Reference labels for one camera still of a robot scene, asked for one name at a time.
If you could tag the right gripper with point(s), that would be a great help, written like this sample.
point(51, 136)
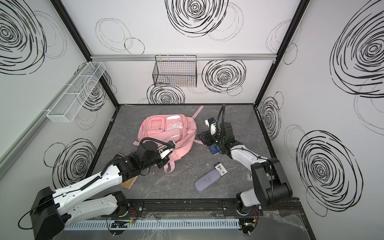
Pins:
point(205, 138)

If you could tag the pink student backpack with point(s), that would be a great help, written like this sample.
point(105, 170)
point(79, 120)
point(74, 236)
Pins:
point(178, 128)

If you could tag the blue book yellow label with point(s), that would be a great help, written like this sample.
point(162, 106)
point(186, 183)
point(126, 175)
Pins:
point(214, 149)

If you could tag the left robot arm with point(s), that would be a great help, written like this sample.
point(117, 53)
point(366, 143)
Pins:
point(54, 210)

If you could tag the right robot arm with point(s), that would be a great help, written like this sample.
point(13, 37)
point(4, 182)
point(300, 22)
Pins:
point(270, 183)

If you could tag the small black white card box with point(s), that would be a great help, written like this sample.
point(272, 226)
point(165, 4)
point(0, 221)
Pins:
point(220, 168)

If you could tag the purple glasses case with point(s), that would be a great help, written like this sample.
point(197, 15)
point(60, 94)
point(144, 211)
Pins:
point(207, 181)

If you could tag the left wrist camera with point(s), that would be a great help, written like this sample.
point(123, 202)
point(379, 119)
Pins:
point(165, 151)

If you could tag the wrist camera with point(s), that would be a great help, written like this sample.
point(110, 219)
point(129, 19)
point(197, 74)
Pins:
point(212, 125)
point(165, 151)

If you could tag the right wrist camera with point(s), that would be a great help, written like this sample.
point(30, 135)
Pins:
point(212, 125)

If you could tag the white slotted cable duct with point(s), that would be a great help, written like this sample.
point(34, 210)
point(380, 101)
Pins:
point(193, 224)

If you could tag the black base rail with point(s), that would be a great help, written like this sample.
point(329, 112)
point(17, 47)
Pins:
point(225, 207)

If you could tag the black wire basket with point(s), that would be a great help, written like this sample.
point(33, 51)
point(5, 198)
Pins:
point(176, 73)

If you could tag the clear acrylic wall shelf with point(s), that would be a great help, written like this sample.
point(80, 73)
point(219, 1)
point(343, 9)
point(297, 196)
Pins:
point(83, 92)

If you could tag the aluminium wall rail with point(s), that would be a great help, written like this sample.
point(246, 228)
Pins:
point(183, 57)

